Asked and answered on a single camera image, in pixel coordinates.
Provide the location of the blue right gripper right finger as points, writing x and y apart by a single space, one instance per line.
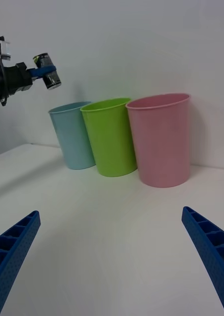
210 249

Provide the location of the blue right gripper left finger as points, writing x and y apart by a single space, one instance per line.
12 254

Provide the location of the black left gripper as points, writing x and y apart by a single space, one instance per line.
15 79

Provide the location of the black and green drink can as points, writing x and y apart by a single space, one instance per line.
52 80

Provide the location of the pale blue plastic bin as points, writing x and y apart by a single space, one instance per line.
72 138

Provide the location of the green plastic bin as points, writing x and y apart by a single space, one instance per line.
109 140

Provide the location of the pink plastic bin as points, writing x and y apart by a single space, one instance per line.
163 143

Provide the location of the pale grey left wrist camera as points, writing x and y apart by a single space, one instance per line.
3 49

